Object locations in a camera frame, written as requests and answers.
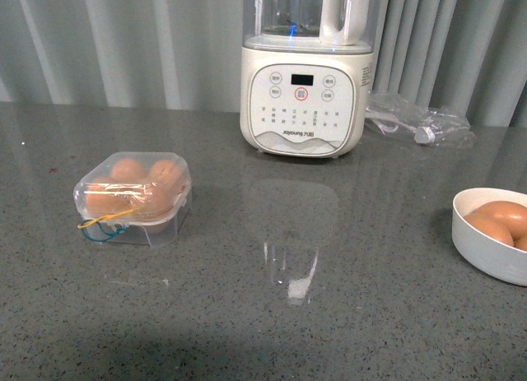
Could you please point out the clear plastic egg box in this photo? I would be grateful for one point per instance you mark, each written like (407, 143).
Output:
(156, 231)

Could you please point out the blue rubber band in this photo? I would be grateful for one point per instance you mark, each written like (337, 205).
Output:
(100, 232)

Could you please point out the yellow rubber band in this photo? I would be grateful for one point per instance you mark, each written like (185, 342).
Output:
(85, 224)

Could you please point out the brown egg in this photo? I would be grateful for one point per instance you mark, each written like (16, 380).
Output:
(127, 170)
(102, 198)
(149, 199)
(490, 227)
(166, 173)
(511, 214)

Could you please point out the white Joyoung blender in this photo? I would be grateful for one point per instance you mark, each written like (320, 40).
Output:
(306, 72)

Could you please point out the clear plastic bag with cord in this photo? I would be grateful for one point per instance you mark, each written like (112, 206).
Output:
(394, 117)

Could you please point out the white round bowl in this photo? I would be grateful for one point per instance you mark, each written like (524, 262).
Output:
(504, 262)

